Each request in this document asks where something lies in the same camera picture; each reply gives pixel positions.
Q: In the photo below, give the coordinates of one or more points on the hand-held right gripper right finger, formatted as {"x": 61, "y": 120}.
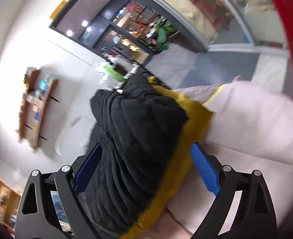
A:
{"x": 206, "y": 171}

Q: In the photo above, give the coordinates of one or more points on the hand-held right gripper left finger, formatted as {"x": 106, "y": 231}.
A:
{"x": 89, "y": 166}

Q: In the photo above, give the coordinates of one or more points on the black quilted jacket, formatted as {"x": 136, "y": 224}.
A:
{"x": 136, "y": 142}

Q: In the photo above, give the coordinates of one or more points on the mustard yellow blanket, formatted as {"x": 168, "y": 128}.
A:
{"x": 186, "y": 134}

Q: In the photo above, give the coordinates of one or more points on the pink dotted bedsheet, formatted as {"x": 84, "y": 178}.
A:
{"x": 248, "y": 129}

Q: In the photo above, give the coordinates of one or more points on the wooden cabinet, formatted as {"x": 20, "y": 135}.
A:
{"x": 2, "y": 199}

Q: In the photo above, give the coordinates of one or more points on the green and white bag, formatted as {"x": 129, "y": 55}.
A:
{"x": 110, "y": 73}

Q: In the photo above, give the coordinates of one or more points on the dark framed glass window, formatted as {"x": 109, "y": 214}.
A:
{"x": 111, "y": 25}

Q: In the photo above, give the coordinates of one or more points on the green plant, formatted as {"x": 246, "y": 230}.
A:
{"x": 164, "y": 33}

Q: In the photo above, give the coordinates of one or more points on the red hoop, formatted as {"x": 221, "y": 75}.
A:
{"x": 283, "y": 29}

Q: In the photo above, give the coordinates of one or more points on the wooden wall shelf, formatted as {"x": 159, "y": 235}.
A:
{"x": 34, "y": 109}

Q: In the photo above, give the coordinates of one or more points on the orange wall sign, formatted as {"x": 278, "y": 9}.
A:
{"x": 58, "y": 8}

